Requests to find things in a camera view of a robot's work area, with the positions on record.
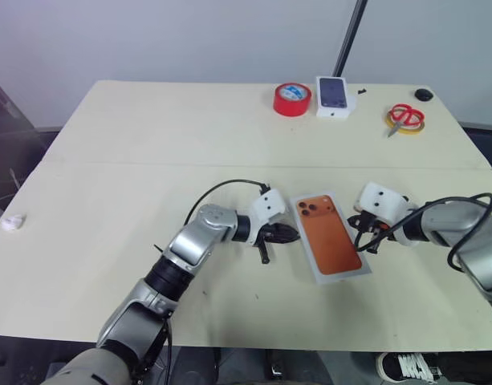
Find phone box lid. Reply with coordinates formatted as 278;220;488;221
289;192;373;287

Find black slanted pole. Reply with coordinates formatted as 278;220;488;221
331;0;369;78

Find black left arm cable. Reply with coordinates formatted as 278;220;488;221
184;179;273;229

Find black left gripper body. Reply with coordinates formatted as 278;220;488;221
254;223;279;265

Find black and white sneaker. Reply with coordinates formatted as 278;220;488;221
376;351;444;385

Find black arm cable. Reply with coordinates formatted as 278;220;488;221
184;179;273;229
352;192;492;274

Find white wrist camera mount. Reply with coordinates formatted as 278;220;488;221
353;182;421;247
248;190;288;246

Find red-handled scissors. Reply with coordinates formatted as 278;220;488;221
387;103;425;139

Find yellow tape roll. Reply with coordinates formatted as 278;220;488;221
385;109;427;135

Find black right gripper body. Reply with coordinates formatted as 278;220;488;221
361;211;396;255

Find red tape roll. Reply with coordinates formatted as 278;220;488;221
272;83;312;119

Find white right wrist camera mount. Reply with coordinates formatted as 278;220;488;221
353;182;421;247

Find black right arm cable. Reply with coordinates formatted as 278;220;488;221
352;192;492;274

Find boxed phone package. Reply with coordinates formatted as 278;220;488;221
315;75;359;122

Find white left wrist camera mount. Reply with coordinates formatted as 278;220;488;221
248;190;288;246

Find white crumpled wrapper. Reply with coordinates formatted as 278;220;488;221
0;214;28;233

